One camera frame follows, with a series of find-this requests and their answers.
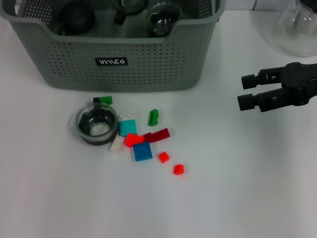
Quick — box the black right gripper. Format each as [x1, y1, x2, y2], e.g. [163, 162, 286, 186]
[237, 61, 317, 113]

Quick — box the green sloped toy block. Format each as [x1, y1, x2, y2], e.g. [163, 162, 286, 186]
[148, 108, 159, 126]

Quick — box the small red toy block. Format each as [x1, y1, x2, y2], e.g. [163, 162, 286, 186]
[158, 151, 171, 164]
[173, 163, 186, 176]

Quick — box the grey-green perforated storage bin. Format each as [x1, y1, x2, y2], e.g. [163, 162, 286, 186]
[0, 0, 226, 92]

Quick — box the red sloped toy block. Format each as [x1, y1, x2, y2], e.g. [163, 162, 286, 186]
[124, 133, 145, 148]

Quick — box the clear glass carafe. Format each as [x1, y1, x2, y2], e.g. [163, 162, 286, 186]
[271, 0, 317, 57]

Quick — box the black carafe lid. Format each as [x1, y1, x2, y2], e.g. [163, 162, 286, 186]
[299, 0, 317, 13]

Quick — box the dark red flat brick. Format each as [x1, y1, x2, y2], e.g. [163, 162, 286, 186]
[143, 128, 171, 144]

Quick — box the blue square toy brick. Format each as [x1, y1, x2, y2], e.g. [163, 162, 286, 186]
[133, 142, 153, 162]

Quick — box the teal toy brick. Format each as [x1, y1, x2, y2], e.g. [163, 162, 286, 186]
[118, 118, 138, 136]

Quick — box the white long toy brick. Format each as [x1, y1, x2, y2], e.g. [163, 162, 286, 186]
[107, 135, 125, 155]

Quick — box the black round teapot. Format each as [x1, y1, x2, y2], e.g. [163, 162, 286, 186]
[59, 0, 96, 35]

